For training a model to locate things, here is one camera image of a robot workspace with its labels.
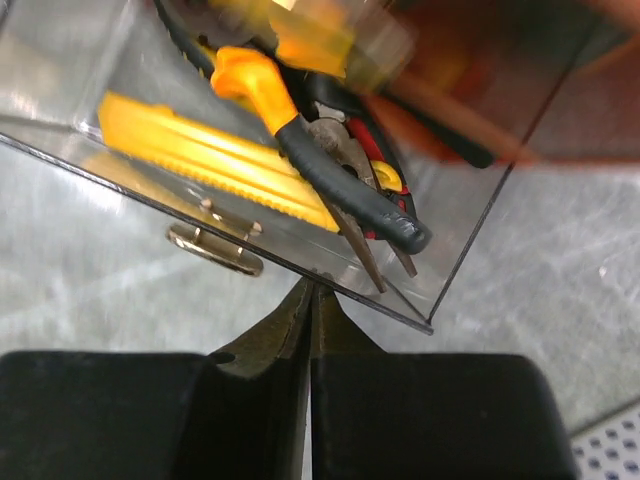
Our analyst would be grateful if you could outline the orange drawer box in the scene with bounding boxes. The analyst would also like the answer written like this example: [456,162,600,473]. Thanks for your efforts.
[374,1,639,169]

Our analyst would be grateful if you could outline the red black utility knife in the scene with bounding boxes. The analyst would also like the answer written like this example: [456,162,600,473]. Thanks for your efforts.
[346,117,416,217]

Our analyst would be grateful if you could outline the clear bottom drawer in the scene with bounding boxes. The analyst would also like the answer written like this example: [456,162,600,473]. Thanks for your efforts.
[0,0,601,336]

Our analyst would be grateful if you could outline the yellow black long-nose pliers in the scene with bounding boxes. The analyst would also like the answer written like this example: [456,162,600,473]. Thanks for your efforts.
[155,1,419,291]

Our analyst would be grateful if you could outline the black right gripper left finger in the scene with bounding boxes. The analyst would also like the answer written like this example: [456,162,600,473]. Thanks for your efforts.
[1,280,313,479]

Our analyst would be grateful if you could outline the white perforated basket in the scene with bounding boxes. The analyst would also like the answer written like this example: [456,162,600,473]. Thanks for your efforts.
[571,402,640,480]

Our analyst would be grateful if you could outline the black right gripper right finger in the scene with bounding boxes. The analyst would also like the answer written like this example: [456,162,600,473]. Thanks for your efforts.
[310,287,578,479]

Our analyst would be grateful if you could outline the yellow utility knife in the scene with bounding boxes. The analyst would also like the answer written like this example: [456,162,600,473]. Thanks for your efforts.
[98,91,339,233]

